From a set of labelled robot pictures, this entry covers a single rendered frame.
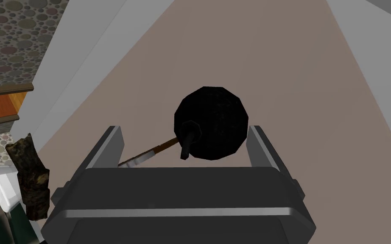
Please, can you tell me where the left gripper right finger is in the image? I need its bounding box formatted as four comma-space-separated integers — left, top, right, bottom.
246, 125, 282, 169

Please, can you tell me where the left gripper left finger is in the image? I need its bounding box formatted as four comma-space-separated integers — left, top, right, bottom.
85, 125, 125, 169

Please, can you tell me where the brown and silver thin rod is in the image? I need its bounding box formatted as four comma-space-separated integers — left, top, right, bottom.
117, 137, 180, 168

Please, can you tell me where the black ball door knob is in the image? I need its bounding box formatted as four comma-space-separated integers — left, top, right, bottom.
173, 86, 250, 161

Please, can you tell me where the dark brown bark log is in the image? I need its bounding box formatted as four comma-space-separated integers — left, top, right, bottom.
5, 133, 50, 221

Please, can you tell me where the white box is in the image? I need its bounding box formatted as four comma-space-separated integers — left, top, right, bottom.
0, 165, 22, 213

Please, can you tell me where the dark green box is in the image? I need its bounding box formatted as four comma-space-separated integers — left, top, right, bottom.
0, 202, 44, 244

